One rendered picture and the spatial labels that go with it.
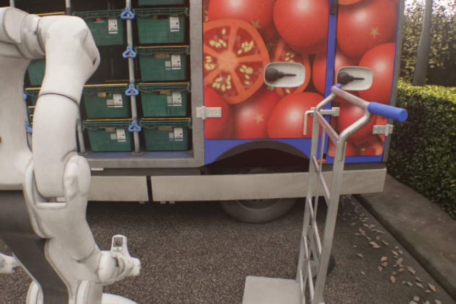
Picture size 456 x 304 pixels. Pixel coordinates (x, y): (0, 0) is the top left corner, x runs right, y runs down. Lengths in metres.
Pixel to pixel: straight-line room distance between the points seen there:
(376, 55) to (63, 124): 2.05
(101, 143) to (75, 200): 1.80
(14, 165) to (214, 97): 1.41
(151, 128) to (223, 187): 0.71
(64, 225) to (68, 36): 0.37
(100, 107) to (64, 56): 1.67
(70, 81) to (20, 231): 0.44
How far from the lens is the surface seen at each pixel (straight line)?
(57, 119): 0.54
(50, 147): 0.54
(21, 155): 0.78
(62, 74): 0.59
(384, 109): 0.86
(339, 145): 0.92
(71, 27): 0.64
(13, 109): 0.77
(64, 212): 0.56
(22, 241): 0.90
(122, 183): 2.21
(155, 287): 1.93
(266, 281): 1.93
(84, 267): 0.71
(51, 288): 1.11
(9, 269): 1.21
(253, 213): 2.39
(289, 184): 2.19
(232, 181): 2.10
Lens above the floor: 1.35
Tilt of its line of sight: 15 degrees down
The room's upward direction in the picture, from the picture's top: straight up
